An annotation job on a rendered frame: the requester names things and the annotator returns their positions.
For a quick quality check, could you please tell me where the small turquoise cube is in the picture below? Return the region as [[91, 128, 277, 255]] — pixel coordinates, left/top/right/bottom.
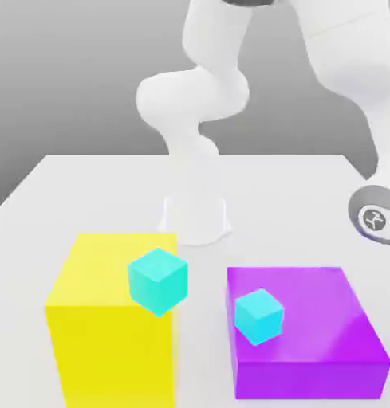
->
[[127, 246, 189, 318]]

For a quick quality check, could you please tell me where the small cyan cube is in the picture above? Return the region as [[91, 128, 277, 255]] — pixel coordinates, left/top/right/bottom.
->
[[234, 288, 286, 347]]

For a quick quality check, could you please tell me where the large purple box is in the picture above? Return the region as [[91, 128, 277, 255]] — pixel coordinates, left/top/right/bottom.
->
[[225, 266, 390, 401]]

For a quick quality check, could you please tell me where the large yellow box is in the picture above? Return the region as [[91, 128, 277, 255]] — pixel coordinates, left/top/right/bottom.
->
[[43, 232, 178, 408]]

